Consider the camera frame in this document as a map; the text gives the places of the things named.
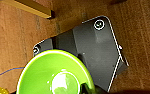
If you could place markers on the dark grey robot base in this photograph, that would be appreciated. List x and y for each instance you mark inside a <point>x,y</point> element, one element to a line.
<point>97,50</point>

